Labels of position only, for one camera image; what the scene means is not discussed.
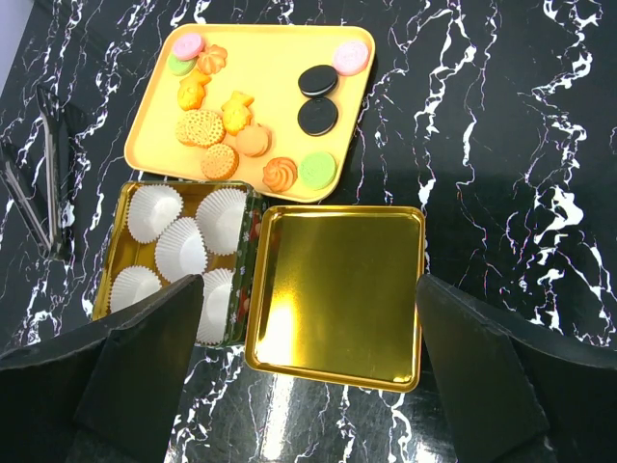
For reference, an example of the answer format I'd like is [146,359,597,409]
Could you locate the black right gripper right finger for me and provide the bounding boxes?
[416,275,616,462]

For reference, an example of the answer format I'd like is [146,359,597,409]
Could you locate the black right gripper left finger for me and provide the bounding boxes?
[1,275,203,462]

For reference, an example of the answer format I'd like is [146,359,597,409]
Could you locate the large round dotted biscuit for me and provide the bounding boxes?
[174,110,226,149]

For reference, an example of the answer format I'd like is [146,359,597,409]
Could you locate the metal tongs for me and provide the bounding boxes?
[1,85,86,261]

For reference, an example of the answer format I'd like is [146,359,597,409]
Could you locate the orange fish cookie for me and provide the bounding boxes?
[221,91,255,136]
[176,69,211,111]

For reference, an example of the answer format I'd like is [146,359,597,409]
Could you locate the black sandwich cookie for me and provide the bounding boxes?
[298,65,338,97]
[297,97,338,136]

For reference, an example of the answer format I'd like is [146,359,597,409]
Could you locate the white paper cup bottom-left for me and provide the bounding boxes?
[110,265,162,313]

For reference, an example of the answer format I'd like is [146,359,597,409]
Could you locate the white paper cup bottom-right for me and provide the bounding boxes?
[196,268,233,344]

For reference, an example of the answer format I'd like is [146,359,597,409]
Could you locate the white paper cup centre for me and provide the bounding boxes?
[155,217,208,283]

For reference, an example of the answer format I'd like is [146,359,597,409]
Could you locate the green decorated cookie tin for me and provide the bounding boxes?
[93,181,267,346]

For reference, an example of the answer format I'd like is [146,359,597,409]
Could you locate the white paper cup top-left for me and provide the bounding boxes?
[127,184,183,244]

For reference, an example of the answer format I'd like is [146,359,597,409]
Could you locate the gold tin lid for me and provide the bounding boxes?
[245,205,425,393]

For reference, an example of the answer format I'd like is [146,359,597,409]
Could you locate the white paper cup top-right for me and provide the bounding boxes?
[196,188,247,256]

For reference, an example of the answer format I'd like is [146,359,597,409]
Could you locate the small round dotted biscuit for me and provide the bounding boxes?
[201,143,239,180]

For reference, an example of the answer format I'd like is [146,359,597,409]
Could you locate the orange swirl cookie lower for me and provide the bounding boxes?
[262,157,298,193]

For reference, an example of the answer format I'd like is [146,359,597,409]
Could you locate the orange swirl cookie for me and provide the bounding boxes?
[262,157,298,193]
[197,44,228,75]

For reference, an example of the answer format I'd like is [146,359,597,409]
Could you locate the plain orange macaron cookie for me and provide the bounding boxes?
[235,124,271,157]

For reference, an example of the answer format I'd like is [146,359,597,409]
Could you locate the green sandwich cookie right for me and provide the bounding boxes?
[298,151,336,190]

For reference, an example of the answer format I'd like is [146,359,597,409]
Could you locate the green sandwich cookie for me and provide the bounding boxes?
[298,151,336,190]
[167,52,197,77]

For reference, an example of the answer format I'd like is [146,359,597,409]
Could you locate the yellow plastic tray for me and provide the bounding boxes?
[124,23,375,196]

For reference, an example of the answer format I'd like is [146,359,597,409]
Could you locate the green sandwich cookie left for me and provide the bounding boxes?
[167,52,197,77]

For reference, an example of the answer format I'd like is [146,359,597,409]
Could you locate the orange swirl cookie upper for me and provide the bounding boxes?
[197,44,228,75]

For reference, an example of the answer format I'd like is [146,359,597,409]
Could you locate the pink sandwich cookie left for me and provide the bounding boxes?
[173,33,205,61]

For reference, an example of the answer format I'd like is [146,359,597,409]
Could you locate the pink sandwich cookie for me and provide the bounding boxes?
[173,33,205,61]
[332,41,370,76]

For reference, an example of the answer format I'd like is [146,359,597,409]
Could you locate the pink sandwich cookie right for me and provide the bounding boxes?
[332,41,370,76]

